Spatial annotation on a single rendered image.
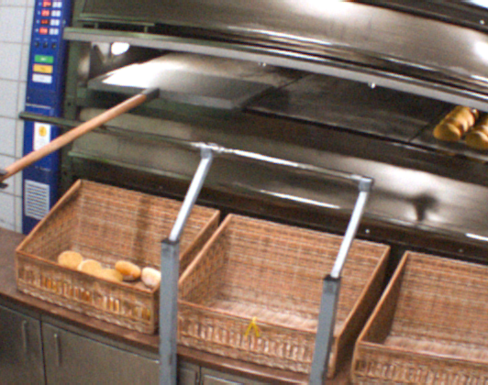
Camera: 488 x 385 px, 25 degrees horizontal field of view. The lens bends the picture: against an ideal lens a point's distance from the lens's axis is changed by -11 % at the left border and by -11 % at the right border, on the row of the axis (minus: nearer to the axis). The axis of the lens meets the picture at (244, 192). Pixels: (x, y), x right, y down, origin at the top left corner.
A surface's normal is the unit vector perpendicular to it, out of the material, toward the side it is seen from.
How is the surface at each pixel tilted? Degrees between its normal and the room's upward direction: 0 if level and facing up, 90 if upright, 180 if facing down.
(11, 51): 90
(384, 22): 70
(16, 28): 90
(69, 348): 90
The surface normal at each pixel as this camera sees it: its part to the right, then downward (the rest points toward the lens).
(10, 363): -0.41, 0.27
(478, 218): -0.36, -0.07
